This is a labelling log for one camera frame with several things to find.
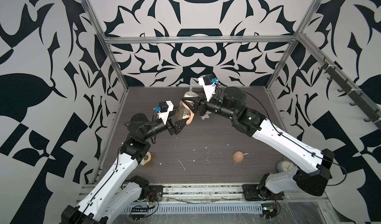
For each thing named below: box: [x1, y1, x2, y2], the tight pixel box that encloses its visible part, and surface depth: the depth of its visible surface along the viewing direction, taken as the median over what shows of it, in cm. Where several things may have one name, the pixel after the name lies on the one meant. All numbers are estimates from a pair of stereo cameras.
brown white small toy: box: [139, 151, 156, 168], surface depth 84 cm
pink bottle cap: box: [232, 150, 245, 164], surface depth 85 cm
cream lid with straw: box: [183, 86, 201, 98], surface depth 60 cm
